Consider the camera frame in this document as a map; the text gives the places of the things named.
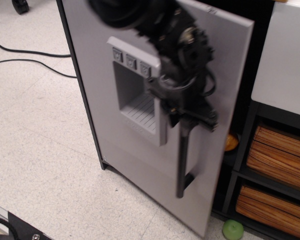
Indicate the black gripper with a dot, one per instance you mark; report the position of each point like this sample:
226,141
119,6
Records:
187,100

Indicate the grey toy fridge door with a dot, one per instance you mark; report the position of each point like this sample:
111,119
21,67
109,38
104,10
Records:
154,168

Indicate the black bar door handle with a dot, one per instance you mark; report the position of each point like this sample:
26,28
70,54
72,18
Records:
183,179

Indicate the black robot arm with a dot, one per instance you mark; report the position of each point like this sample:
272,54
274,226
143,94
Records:
183,51

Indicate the toy chicken drumstick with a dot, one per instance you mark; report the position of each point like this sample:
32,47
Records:
232,142

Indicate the grey water dispenser panel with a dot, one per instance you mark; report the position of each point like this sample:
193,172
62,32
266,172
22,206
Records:
132,68

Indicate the dark grey toy kitchen cabinet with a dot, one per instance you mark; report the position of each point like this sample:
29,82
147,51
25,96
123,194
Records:
247,116

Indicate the upper wooden striped bin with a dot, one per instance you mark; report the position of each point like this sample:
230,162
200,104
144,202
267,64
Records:
275,154

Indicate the wooden striped bin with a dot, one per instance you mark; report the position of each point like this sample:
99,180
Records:
275,154
269,209

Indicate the green toy apple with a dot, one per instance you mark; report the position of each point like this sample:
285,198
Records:
232,230

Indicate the lower wooden striped bin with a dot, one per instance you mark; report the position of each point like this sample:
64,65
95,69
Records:
269,209

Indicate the black caster wheel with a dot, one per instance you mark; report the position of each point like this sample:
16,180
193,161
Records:
20,6

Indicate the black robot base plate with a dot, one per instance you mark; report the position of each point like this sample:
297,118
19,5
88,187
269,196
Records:
24,230

